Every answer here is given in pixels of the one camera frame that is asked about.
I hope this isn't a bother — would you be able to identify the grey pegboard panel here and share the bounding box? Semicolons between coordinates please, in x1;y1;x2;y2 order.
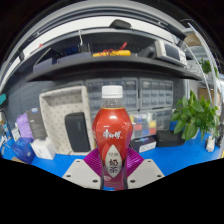
6;81;44;128

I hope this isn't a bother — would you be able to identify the clear organiser with coloured parts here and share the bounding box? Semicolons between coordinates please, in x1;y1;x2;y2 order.
129;111;158;139

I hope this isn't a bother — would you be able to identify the flat black pouch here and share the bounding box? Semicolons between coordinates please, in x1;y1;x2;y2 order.
155;129;186;148

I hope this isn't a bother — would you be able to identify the cream polka-dot storage box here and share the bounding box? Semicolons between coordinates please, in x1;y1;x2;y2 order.
38;85;96;156

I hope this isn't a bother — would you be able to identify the white wire shelf unit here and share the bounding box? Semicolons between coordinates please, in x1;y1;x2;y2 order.
181;21;224;111

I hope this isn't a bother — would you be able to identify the blue carton box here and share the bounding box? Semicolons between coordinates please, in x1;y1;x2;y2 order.
11;137;36;165

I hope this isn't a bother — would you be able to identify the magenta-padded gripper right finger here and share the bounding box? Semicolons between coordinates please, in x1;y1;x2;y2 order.
123;147;165;190

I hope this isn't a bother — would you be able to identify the red drink bottle white cap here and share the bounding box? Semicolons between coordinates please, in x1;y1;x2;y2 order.
91;84;134;191

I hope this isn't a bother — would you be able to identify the purple plastic bag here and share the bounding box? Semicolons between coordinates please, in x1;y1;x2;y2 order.
15;112;34;139

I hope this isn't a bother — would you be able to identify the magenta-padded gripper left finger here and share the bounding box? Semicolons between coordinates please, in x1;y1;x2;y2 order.
61;147;104;190

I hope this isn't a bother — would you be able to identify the small black labelled box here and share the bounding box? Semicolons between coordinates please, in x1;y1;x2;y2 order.
129;135;158;154

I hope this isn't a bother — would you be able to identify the green potted plant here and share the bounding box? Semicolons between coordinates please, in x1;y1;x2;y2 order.
169;89;221;143

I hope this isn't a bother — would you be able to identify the dark grey upright carton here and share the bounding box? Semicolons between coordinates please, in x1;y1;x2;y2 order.
25;107;48;141

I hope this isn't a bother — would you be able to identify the black overhead shelf unit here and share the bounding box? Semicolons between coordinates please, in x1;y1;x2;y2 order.
24;28;204;83

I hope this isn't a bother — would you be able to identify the small white carton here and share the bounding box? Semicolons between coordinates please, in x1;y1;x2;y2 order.
30;137;57;160

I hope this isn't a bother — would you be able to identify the long white overhead lamp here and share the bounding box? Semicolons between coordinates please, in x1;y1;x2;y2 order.
6;14;188;78

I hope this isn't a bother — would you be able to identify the black rectangular case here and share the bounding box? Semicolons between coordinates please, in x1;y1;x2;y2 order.
64;112;88;153

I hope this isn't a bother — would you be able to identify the small white block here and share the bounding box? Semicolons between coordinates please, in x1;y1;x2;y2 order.
205;135;218;153

